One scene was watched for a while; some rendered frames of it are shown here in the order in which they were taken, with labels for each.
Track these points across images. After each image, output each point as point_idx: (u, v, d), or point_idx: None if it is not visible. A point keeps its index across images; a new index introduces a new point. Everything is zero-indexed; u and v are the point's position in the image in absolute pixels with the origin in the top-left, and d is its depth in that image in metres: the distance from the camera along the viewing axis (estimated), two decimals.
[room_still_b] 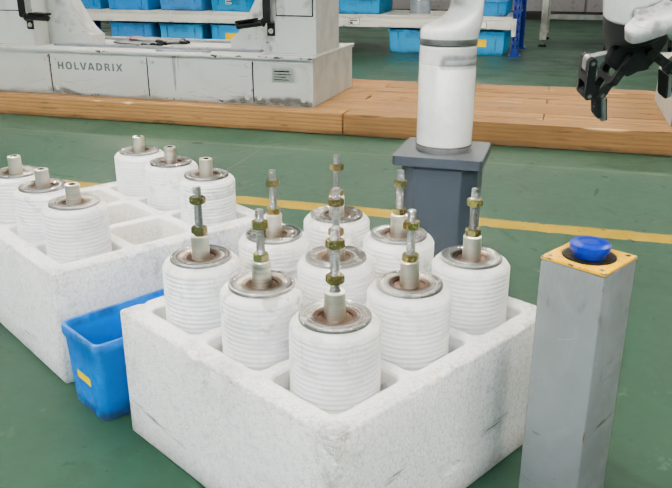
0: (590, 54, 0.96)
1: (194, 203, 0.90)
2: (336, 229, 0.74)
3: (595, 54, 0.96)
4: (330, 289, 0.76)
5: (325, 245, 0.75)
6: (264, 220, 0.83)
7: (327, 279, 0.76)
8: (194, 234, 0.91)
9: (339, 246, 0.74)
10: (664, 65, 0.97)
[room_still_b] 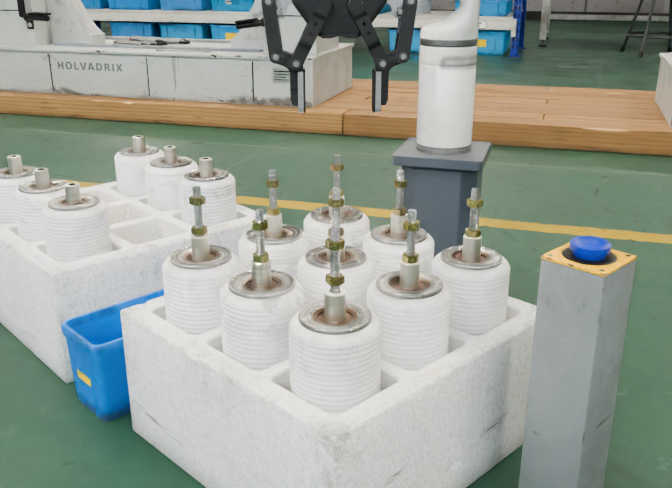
0: None
1: (194, 203, 0.90)
2: (336, 229, 0.74)
3: None
4: (330, 289, 0.76)
5: (325, 245, 0.75)
6: (264, 220, 0.83)
7: (327, 280, 0.76)
8: (194, 234, 0.92)
9: (339, 246, 0.74)
10: None
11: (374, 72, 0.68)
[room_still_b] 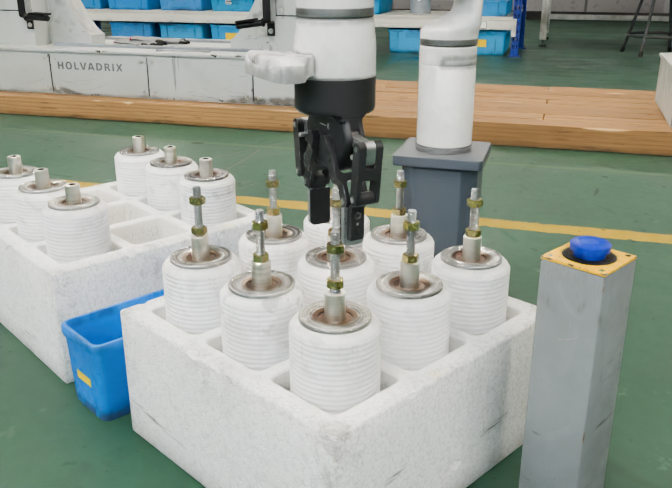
0: None
1: (194, 203, 0.90)
2: (338, 231, 0.75)
3: None
4: None
5: (334, 253, 0.74)
6: (264, 220, 0.83)
7: (341, 284, 0.76)
8: (194, 234, 0.92)
9: (342, 245, 0.75)
10: (332, 177, 0.69)
11: (330, 187, 0.76)
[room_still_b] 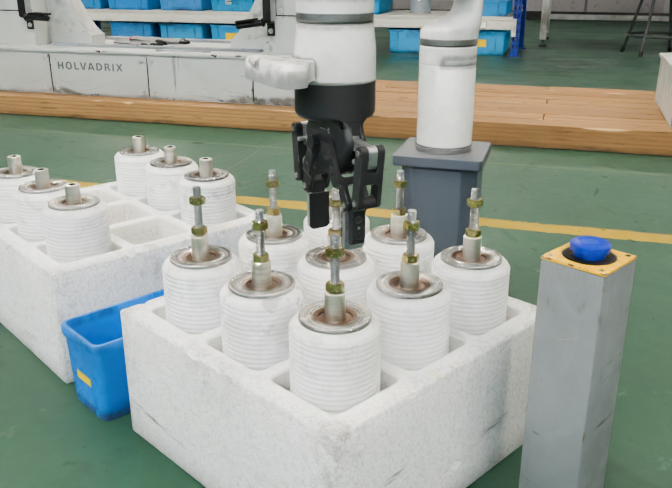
0: (307, 122, 0.76)
1: (194, 203, 0.90)
2: (332, 234, 0.75)
3: None
4: None
5: (344, 253, 0.75)
6: (264, 220, 0.83)
7: (340, 282, 0.77)
8: (194, 234, 0.92)
9: (328, 249, 0.76)
10: (333, 182, 0.69)
11: (329, 191, 0.76)
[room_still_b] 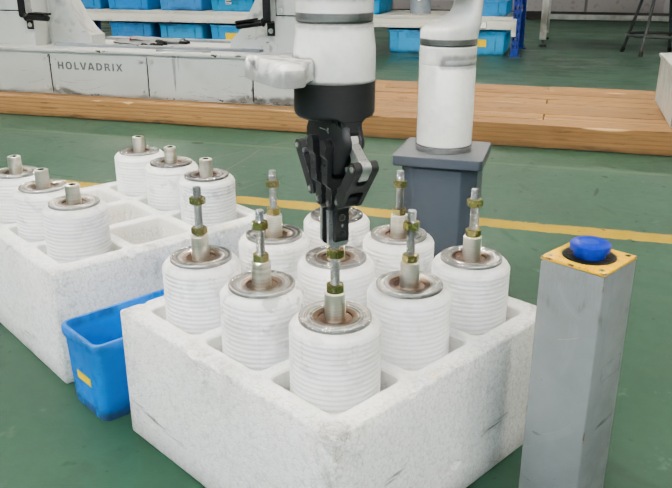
0: None
1: (194, 203, 0.90)
2: None
3: None
4: None
5: (335, 251, 0.76)
6: (264, 220, 0.83)
7: (328, 284, 0.77)
8: (194, 234, 0.92)
9: (327, 255, 0.75)
10: (322, 180, 0.71)
11: None
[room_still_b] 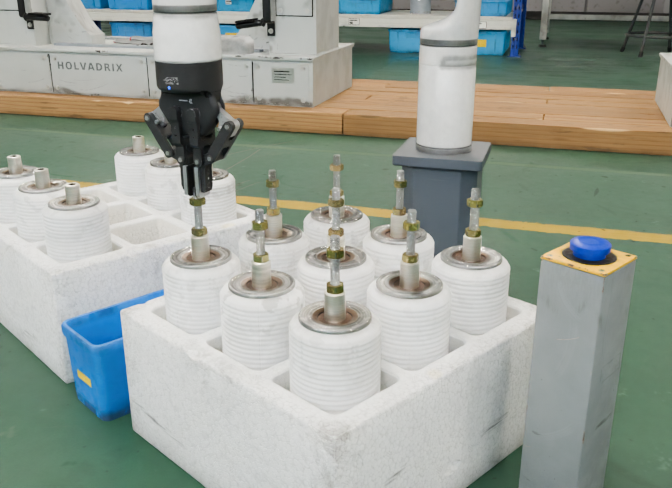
0: (232, 120, 0.85)
1: (205, 201, 0.91)
2: (331, 237, 0.74)
3: (229, 116, 0.85)
4: None
5: (335, 251, 0.76)
6: (264, 220, 0.83)
7: (328, 284, 0.77)
8: (206, 233, 0.92)
9: (327, 254, 0.75)
10: None
11: (193, 167, 0.88)
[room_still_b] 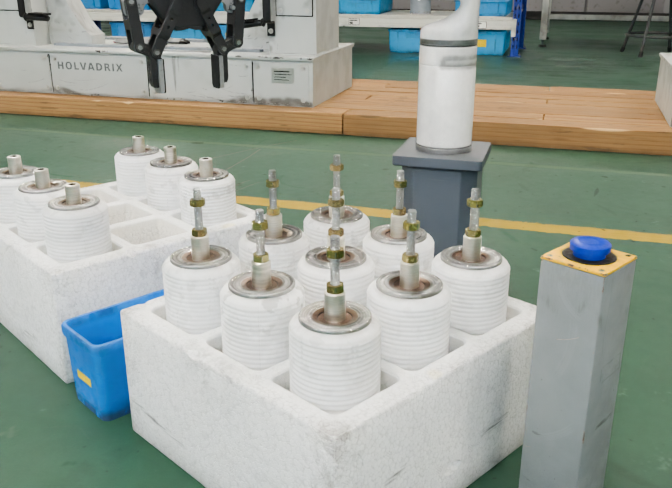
0: None
1: (204, 201, 0.91)
2: (331, 237, 0.74)
3: None
4: None
5: (335, 251, 0.76)
6: (264, 220, 0.83)
7: (328, 284, 0.77)
8: (206, 233, 0.93)
9: (327, 254, 0.75)
10: (213, 31, 0.84)
11: (157, 57, 0.84)
